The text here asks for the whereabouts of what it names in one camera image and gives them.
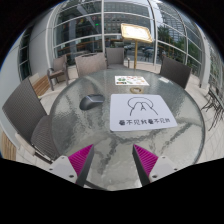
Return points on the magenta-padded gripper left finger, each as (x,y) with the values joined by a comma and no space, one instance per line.
(63,165)

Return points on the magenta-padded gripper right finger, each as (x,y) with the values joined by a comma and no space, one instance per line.
(161,165)

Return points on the black computer mouse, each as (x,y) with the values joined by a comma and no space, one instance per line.
(90,101)

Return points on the white mouse pad with drawing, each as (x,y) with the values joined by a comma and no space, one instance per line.
(141,112)

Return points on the wooden slat bench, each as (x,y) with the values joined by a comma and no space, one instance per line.
(7,146)
(40,85)

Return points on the grey wicker chair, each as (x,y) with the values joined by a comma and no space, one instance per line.
(59,68)
(115,56)
(175,71)
(23,113)
(90,64)

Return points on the dark metal outdoor furniture group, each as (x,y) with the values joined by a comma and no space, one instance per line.
(213,103)

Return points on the colourful picture menu card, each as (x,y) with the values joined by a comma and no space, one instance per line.
(131,80)

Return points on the gold framed menu stand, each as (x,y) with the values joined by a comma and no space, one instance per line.
(136,32)

